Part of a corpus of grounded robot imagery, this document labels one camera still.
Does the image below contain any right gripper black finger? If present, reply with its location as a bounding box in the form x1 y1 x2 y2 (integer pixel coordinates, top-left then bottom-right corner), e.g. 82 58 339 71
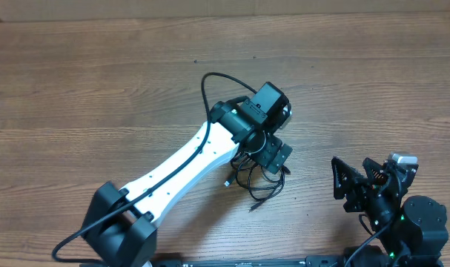
363 157 388 185
331 156 365 200

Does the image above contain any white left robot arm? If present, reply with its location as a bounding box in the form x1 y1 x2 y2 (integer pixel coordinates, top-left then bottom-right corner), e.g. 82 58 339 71
82 82 292 266

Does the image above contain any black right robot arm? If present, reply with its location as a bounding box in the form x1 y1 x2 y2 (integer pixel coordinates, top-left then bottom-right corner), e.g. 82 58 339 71
331 152 449 266

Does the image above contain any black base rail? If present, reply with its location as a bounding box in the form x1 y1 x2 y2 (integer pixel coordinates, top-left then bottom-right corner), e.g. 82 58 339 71
148 255 345 267

